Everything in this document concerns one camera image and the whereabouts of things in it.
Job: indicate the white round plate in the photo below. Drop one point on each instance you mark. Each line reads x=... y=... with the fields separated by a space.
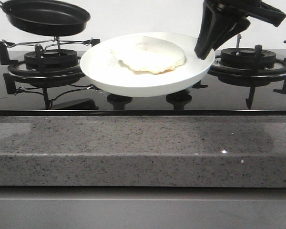
x=110 y=75

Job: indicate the black left gas burner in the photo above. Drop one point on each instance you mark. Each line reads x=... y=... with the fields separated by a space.
x=52 y=66

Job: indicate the black right gas burner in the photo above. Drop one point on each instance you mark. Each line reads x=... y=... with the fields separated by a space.
x=248 y=57

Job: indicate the black frying pan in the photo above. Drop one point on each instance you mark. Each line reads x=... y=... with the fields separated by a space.
x=46 y=17

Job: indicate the black left pan support grate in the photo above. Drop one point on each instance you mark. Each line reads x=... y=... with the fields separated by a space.
x=15 y=87

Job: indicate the black glass cooktop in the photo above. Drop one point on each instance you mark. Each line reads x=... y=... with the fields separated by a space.
x=213 y=95

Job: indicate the silver wire pan stand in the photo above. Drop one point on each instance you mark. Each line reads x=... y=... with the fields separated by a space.
x=55 y=41

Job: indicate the white fried egg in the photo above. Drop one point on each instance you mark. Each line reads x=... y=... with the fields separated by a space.
x=148 y=54

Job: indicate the black gas burner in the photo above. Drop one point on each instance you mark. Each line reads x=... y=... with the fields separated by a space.
x=52 y=66
x=248 y=57

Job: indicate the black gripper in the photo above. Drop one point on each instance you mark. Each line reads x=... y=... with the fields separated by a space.
x=215 y=30

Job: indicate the silver right stove knob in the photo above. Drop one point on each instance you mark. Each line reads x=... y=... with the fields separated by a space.
x=185 y=91

